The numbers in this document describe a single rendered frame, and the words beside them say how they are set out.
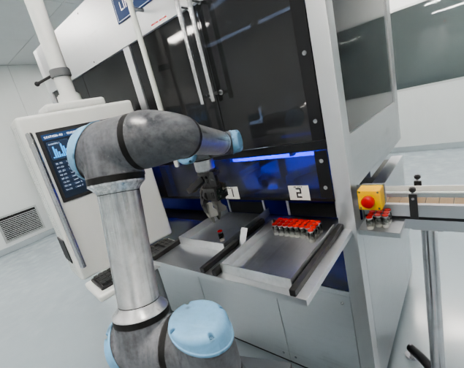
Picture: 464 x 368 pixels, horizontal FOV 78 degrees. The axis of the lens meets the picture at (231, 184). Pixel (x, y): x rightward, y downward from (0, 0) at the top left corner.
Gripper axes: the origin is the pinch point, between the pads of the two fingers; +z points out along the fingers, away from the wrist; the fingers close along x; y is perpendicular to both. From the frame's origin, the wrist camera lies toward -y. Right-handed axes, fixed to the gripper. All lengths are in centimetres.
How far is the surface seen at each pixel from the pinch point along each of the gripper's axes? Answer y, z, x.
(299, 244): 33.2, 10.2, 4.7
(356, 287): 46, 35, 19
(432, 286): 68, 39, 34
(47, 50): -60, -82, -13
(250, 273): 28.3, 8.1, -18.2
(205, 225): -17.7, 9.9, 9.6
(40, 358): -162, 99, -51
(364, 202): 53, -2, 16
